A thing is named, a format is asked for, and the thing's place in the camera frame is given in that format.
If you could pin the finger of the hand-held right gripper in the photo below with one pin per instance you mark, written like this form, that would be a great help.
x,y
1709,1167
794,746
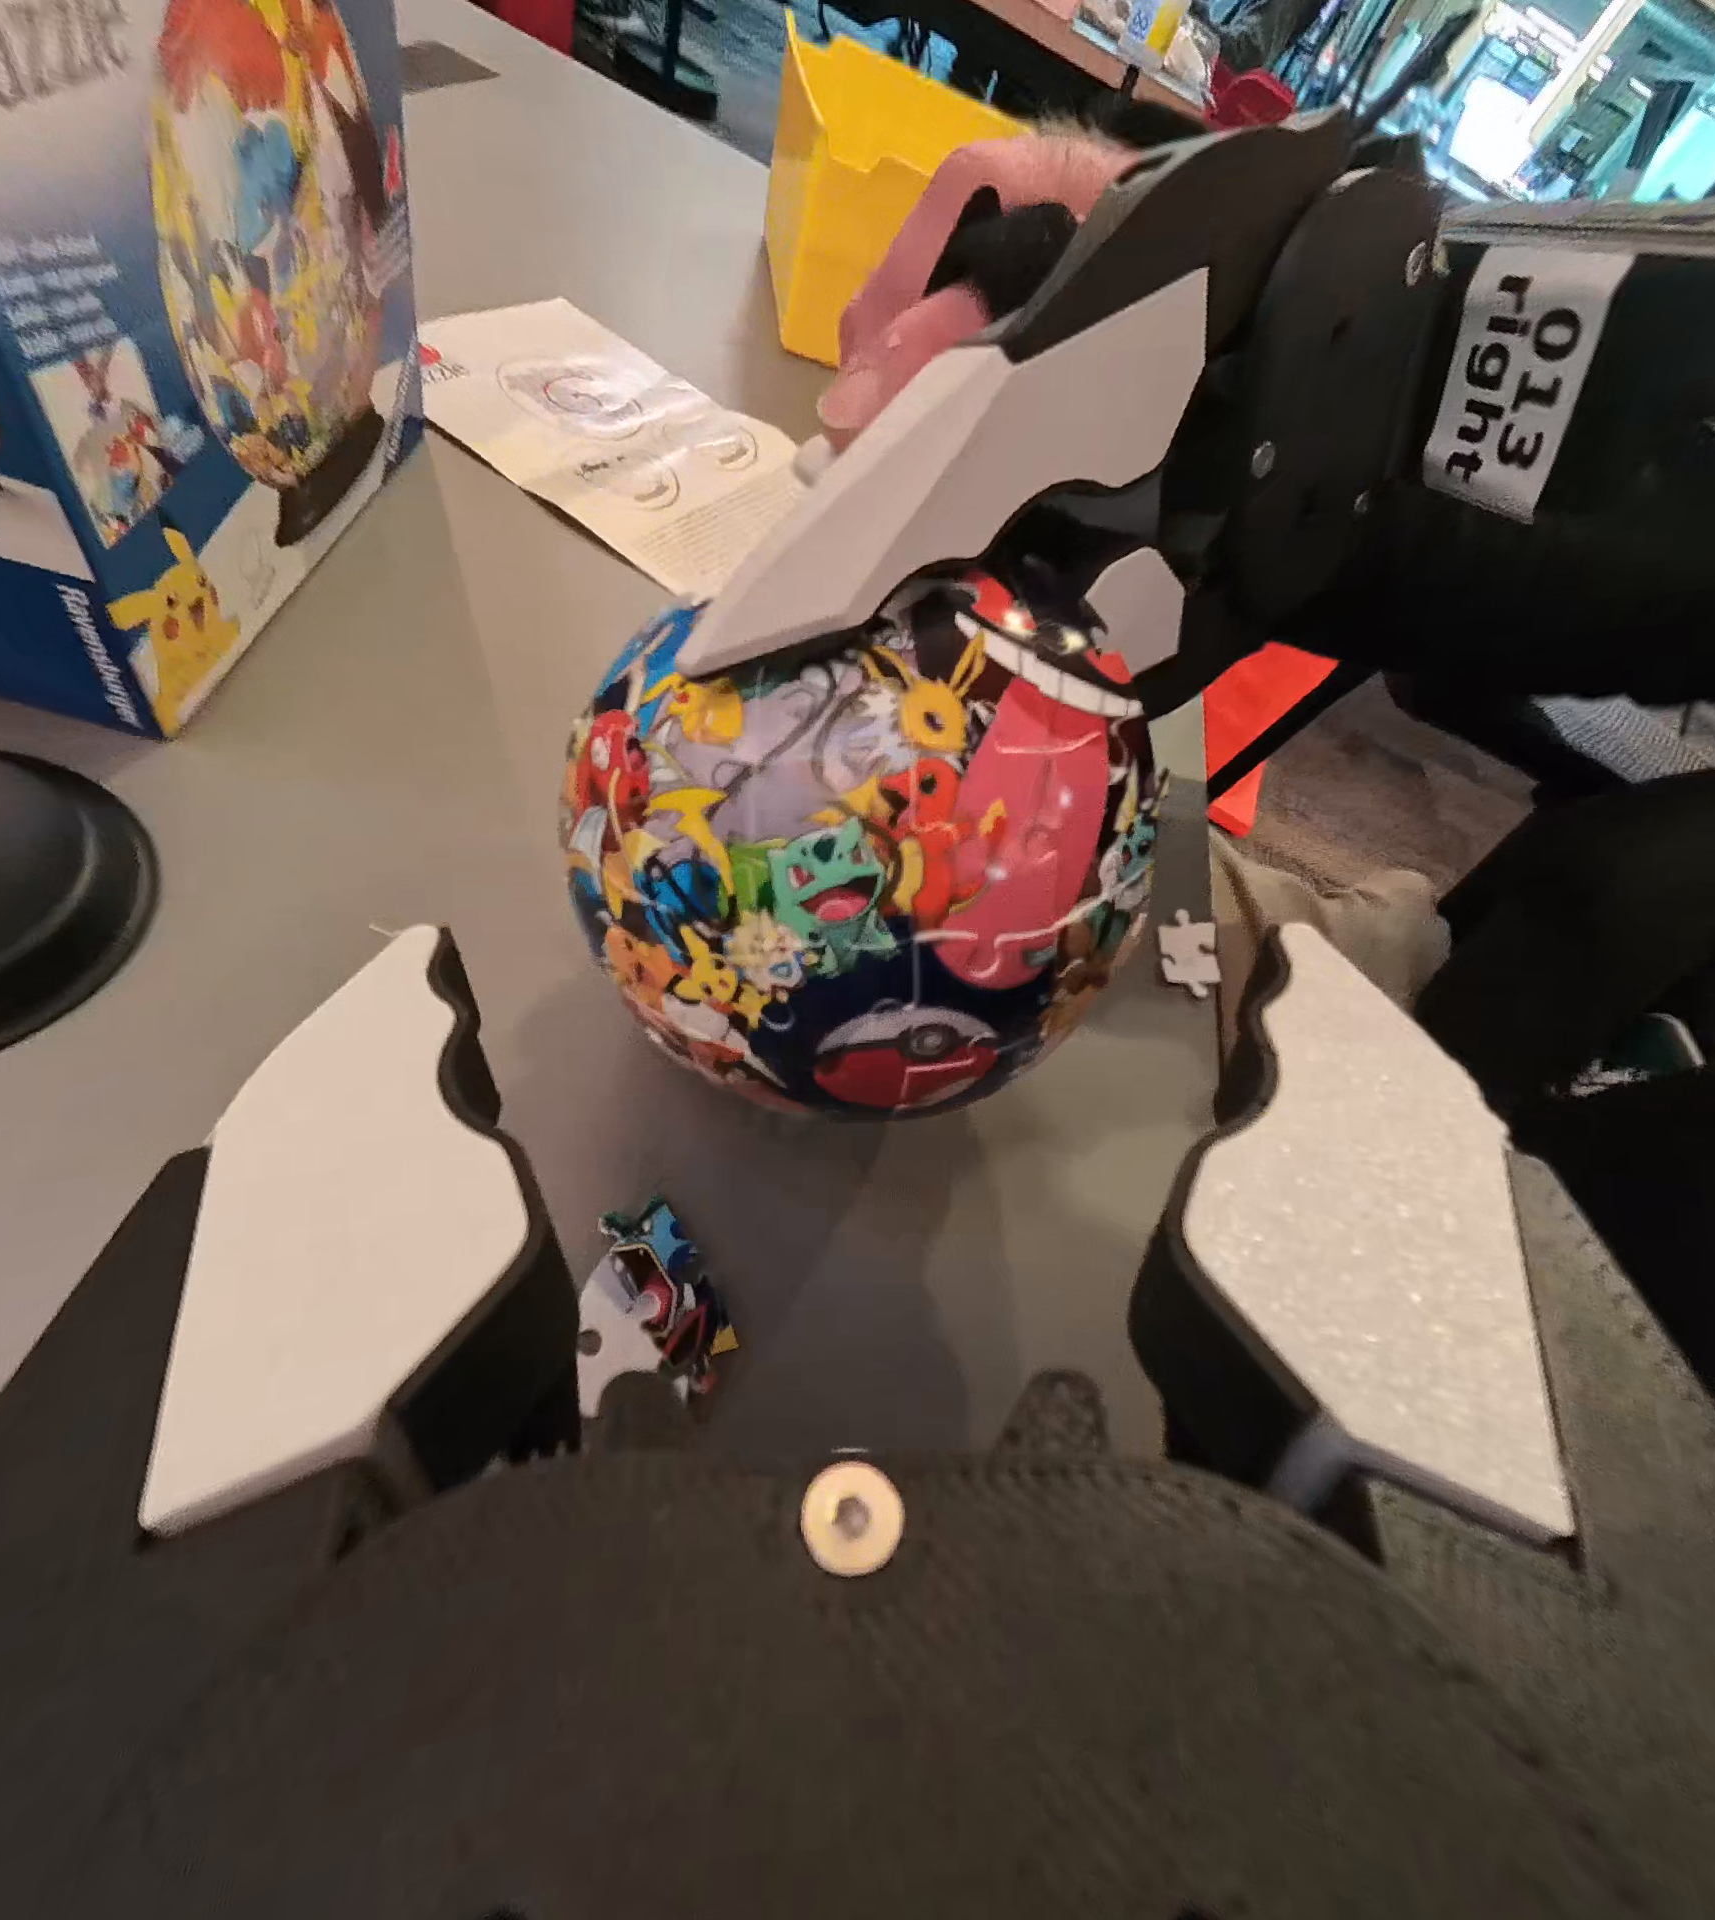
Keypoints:
x,y
948,450
1141,615

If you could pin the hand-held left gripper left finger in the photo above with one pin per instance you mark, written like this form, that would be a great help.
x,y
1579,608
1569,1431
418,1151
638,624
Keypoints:
x,y
332,1245

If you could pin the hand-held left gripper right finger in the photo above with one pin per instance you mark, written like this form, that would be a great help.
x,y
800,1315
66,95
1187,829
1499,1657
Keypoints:
x,y
1381,1274

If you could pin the colourful puzzle ball shell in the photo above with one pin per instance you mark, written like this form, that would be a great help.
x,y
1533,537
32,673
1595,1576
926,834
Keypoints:
x,y
828,901

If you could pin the blue red puzzle piece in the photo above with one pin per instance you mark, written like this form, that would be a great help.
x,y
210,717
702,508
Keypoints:
x,y
662,1290

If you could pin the white single puzzle piece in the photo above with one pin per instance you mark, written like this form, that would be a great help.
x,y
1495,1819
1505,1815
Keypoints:
x,y
1187,953

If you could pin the black round ball stand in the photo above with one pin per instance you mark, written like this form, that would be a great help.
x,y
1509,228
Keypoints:
x,y
2,901

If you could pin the blue puzzle box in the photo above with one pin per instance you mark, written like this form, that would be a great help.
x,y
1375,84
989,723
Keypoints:
x,y
122,374

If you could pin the person's right hand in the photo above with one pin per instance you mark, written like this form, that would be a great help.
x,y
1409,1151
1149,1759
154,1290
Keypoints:
x,y
894,339

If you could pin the yellow open bin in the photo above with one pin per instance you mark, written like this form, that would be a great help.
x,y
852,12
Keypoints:
x,y
834,225

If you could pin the white instruction leaflet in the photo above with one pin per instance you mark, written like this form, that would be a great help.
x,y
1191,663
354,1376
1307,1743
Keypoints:
x,y
572,450

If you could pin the person's dark clothing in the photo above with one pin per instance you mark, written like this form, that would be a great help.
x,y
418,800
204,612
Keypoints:
x,y
1667,931

